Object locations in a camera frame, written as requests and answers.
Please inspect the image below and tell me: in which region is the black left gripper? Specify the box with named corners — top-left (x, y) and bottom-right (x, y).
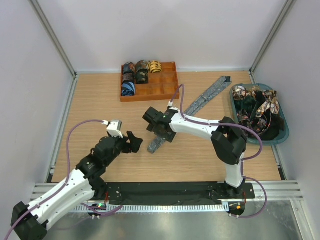
top-left (103, 130), bottom-right (142, 167)

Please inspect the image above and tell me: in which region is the grey floral tie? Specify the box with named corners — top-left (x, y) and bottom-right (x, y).
top-left (147, 76), bottom-right (232, 154)

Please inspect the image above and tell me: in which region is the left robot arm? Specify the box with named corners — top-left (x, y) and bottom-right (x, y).
top-left (11, 131), bottom-right (143, 240)

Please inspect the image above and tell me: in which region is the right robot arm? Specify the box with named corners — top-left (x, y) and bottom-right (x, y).
top-left (142, 107), bottom-right (248, 198)

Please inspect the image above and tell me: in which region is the orange compartment tray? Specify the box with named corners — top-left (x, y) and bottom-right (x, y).
top-left (120, 62), bottom-right (180, 102)

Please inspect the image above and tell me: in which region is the blue striped rolled tie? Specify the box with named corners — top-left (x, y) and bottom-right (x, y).
top-left (121, 82), bottom-right (136, 97)

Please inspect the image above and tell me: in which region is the dark camouflage rolled tie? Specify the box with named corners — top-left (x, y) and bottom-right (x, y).
top-left (135, 71), bottom-right (149, 85)

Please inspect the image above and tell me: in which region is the dark brown rolled tie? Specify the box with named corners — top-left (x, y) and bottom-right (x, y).
top-left (122, 72), bottom-right (135, 83)

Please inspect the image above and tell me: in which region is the yellow black rolled tie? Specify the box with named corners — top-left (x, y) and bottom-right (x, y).
top-left (148, 60), bottom-right (162, 73)

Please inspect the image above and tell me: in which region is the brown blue rolled tie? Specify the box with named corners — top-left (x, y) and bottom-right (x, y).
top-left (135, 60), bottom-right (149, 72)

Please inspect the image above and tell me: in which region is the navy orange rolled tie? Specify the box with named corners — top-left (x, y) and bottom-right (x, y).
top-left (122, 61), bottom-right (136, 74)

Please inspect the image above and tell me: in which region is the dark green tie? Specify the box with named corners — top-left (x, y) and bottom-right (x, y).
top-left (234, 95), bottom-right (257, 114)

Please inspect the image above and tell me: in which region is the dark navy floral tie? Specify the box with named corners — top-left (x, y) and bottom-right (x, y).
top-left (237, 109), bottom-right (271, 139)

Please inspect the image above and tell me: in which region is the brown blue floral tie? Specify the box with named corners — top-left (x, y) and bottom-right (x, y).
top-left (255, 89), bottom-right (280, 118)

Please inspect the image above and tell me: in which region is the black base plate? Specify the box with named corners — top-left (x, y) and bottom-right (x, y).
top-left (107, 181), bottom-right (255, 206)

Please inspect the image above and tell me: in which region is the white slotted cable duct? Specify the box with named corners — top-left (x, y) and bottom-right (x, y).
top-left (70, 202), bottom-right (229, 214)

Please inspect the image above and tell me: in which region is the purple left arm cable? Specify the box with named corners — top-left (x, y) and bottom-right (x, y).
top-left (4, 119), bottom-right (125, 236)

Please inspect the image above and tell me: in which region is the aluminium frame rail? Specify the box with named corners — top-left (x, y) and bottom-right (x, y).
top-left (30, 180), bottom-right (304, 201)

